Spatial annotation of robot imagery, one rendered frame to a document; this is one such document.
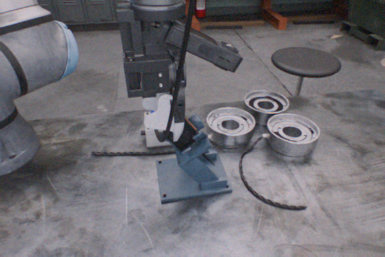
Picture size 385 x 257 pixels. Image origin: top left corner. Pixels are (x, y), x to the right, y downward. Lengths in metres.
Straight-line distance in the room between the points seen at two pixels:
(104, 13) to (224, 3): 1.68
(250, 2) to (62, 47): 4.10
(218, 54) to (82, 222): 0.34
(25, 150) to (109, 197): 0.21
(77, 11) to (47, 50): 3.28
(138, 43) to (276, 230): 0.35
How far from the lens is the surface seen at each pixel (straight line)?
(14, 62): 0.62
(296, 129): 0.68
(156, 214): 0.52
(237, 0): 4.56
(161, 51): 0.40
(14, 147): 0.66
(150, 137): 0.62
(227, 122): 0.67
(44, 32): 0.65
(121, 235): 0.50
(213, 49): 0.40
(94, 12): 3.90
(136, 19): 0.38
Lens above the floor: 1.21
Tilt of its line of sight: 34 degrees down
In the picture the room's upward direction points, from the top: straight up
